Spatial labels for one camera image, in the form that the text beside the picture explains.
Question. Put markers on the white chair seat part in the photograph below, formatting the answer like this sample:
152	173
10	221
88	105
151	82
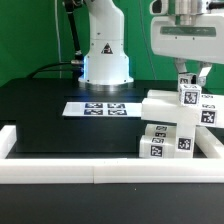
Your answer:
185	137

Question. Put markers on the white tagged cube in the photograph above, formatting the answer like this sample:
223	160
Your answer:
187	78
189	94

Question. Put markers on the white U-shaped fence frame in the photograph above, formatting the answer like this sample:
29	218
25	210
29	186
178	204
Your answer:
102	171

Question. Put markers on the white chair back part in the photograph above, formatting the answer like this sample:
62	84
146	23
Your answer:
164	106

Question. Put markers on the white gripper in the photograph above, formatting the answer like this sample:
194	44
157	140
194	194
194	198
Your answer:
191	30

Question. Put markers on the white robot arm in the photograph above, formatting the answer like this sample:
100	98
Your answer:
105	65

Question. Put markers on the white marker sheet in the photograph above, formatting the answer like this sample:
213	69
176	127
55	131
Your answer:
102	109

